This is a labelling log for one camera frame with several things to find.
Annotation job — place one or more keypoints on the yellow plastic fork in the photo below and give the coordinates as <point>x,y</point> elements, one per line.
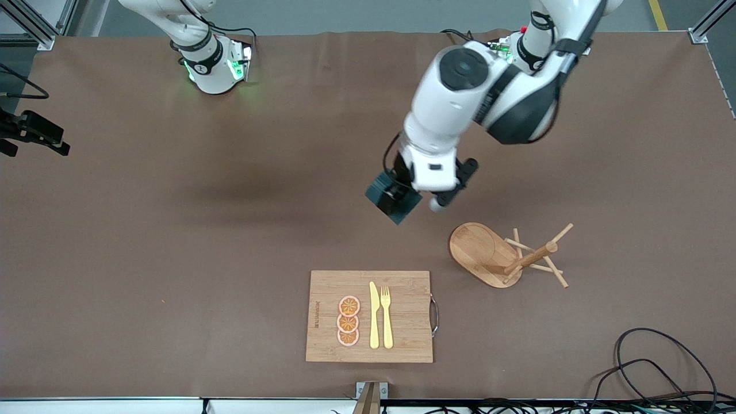
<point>387,328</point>

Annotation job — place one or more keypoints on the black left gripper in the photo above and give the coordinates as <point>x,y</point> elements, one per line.
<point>388,196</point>

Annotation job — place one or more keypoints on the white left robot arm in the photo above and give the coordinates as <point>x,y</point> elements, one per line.
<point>460,103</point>

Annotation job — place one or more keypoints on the white table edge rail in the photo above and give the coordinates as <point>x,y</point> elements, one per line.
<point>115,407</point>

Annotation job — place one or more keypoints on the bamboo cutting board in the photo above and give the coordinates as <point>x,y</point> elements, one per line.
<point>408,322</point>

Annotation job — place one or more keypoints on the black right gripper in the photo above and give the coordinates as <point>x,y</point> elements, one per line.
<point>34,130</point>

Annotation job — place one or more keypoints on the wooden mug tree stand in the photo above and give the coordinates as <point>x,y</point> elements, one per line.
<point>477,247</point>

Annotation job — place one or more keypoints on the large table cover sheet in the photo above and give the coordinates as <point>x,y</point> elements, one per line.
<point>230,230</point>

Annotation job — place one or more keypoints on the aluminium frame profile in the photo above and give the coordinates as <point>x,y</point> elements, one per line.
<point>710,23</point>
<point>34,34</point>

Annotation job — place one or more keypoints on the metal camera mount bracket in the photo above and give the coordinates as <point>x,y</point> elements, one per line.
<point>371,391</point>

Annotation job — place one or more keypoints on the yellow plastic knife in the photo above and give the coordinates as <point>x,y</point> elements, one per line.
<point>374,322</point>

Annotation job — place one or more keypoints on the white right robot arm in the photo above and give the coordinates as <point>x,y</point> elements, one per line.
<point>213,69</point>

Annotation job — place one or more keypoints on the toy orange slice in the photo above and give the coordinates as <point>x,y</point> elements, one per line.
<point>349,306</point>

